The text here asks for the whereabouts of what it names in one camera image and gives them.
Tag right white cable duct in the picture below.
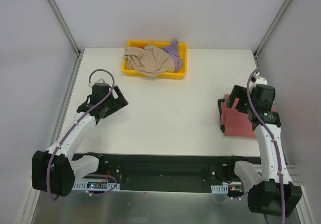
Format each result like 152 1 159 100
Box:
211 185 229 194

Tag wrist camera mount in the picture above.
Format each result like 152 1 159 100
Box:
88 78 106 87
251 73 268 87

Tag white cable duct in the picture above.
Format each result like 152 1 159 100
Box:
72 180 120 192
211 185 229 194

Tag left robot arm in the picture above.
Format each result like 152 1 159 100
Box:
32 82 128 197

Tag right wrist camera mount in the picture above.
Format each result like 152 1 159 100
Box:
251 73 268 87

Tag aluminium frame post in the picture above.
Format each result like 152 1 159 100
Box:
46 0 82 57
253 0 293 59

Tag yellow plastic bin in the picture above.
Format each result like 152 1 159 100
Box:
122 40 188 80

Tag beige t shirt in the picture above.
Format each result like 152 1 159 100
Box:
124 44 175 77

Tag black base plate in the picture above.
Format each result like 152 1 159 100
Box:
89 154 239 193

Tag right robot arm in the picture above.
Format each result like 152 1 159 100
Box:
226 84 302 222

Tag right aluminium frame post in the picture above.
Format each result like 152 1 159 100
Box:
253 0 293 59

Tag left white cable duct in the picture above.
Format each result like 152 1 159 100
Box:
72 180 120 192

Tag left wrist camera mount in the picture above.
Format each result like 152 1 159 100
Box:
88 78 106 87

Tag purple t shirt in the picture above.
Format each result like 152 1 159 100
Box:
162 38 183 72

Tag left aluminium frame post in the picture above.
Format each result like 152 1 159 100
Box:
46 0 82 57

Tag green t shirt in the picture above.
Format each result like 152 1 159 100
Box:
218 98 225 133

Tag pink t shirt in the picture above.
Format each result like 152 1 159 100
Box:
224 94 256 139

